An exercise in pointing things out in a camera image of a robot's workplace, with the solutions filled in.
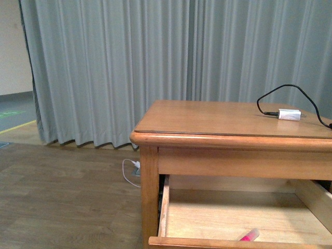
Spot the wooden nightstand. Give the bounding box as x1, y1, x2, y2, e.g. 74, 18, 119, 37
130, 100, 331, 248

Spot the black USB cable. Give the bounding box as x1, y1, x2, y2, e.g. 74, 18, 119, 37
256, 84, 332, 130

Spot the white USB charger block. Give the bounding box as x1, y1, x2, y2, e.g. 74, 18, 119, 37
278, 109, 301, 121

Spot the pink marker with clear cap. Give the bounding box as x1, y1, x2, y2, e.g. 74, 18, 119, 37
240, 228, 260, 242

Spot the wooden drawer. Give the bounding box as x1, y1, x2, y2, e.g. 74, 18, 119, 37
148, 175, 331, 248

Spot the grey floor socket plate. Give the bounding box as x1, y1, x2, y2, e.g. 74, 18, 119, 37
131, 169, 141, 177

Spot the white floor cable with plug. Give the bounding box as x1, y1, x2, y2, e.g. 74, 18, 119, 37
122, 159, 142, 188

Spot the grey-blue curtain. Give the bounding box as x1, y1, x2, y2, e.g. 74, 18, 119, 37
19, 1, 331, 147

